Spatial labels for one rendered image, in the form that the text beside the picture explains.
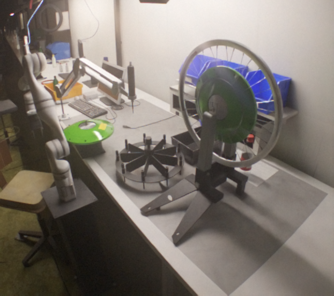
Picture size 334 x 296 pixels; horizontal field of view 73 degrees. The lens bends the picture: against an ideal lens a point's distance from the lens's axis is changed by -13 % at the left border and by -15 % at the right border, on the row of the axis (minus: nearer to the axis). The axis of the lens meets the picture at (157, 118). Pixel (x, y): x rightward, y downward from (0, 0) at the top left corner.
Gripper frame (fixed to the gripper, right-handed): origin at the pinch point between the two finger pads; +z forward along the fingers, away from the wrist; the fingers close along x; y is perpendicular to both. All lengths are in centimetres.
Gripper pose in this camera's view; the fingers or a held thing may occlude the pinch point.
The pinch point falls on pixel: (39, 138)
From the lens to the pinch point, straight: 168.2
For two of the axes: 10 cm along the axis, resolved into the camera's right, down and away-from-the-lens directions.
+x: -7.8, 2.7, -5.6
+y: -6.2, -3.1, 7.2
